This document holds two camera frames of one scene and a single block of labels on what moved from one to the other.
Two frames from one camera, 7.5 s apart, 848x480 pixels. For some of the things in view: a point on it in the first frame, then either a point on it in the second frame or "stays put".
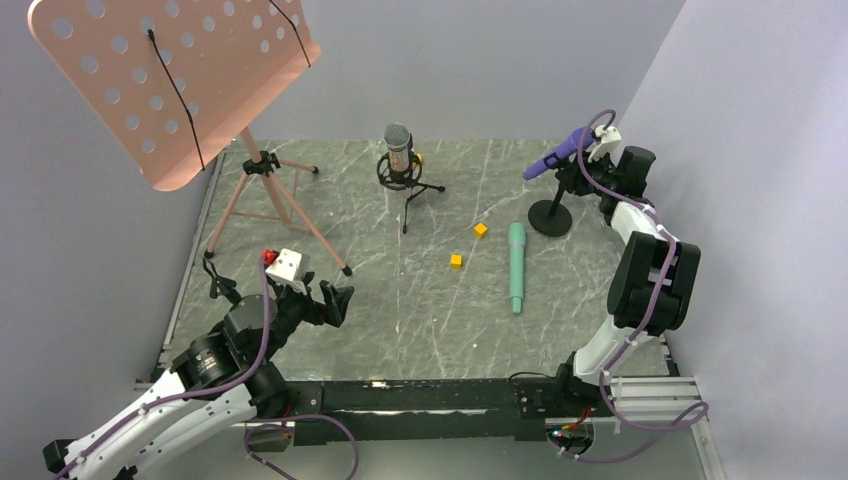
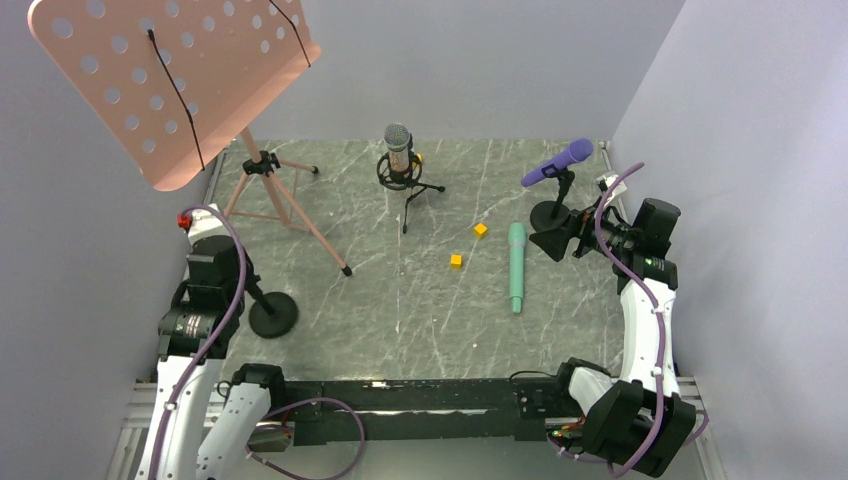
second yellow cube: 480,230 stays put
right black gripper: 577,168 → 578,232
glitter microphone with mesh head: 397,139 stays put
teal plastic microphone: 517,238 stays put
